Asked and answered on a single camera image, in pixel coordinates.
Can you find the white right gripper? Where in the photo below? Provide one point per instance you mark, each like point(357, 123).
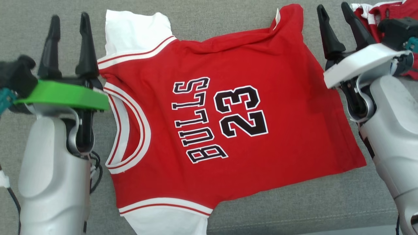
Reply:
point(362, 62)

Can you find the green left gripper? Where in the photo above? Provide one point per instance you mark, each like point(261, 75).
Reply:
point(65, 94)

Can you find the red shorts with white stripes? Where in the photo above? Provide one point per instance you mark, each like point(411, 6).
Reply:
point(388, 11)

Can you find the red Bulls 23 jersey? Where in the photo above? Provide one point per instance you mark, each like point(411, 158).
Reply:
point(228, 65)

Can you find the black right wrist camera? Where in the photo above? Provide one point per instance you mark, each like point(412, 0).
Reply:
point(398, 31)

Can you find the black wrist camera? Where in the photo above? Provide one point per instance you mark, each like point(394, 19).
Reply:
point(398, 31)
point(16, 76)

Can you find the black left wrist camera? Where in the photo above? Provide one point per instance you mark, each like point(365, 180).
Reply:
point(16, 76)

